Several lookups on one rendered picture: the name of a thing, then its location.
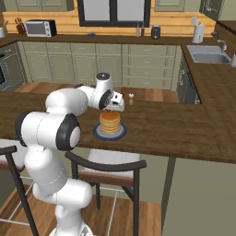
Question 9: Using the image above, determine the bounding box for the dark dishwasher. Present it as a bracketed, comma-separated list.
[177, 54, 201, 105]

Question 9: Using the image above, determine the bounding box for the grey steel sink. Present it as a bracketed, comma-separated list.
[186, 44, 232, 65]

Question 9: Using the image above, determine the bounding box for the green wall cupboard run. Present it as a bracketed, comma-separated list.
[0, 0, 76, 13]

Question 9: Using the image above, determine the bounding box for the brown knife block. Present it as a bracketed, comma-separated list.
[14, 17, 28, 36]

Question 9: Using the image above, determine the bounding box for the white paper towel roll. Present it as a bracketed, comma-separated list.
[191, 21, 207, 44]

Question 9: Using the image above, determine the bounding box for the dark built-in oven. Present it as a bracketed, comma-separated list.
[0, 42, 26, 93]

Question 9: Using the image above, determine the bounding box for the black toaster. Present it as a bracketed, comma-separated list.
[150, 24, 161, 41]

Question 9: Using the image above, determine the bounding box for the blue round plate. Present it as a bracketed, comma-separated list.
[93, 122, 128, 142]

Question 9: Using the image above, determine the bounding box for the silver tap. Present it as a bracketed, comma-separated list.
[217, 39, 229, 53]

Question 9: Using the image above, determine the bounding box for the dark green corner wall cupboard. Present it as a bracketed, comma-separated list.
[198, 0, 226, 22]

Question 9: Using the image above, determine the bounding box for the white pot with tools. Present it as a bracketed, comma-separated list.
[0, 19, 9, 39]

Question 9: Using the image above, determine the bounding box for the green base cupboard run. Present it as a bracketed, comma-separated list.
[18, 41, 183, 91]

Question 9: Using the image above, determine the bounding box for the small white and orange shaker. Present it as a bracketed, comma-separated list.
[128, 92, 136, 107]

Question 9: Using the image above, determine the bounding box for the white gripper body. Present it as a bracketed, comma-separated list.
[104, 100, 126, 113]

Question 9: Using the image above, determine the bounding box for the dark framed window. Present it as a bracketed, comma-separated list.
[76, 0, 152, 29]

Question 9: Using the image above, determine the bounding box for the silver toaster oven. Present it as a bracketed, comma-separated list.
[24, 19, 58, 38]

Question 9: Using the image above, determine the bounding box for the stack of golden pancakes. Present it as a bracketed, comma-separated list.
[99, 111, 121, 136]

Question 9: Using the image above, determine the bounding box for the green single wall cupboard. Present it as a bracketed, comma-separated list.
[154, 0, 186, 13]

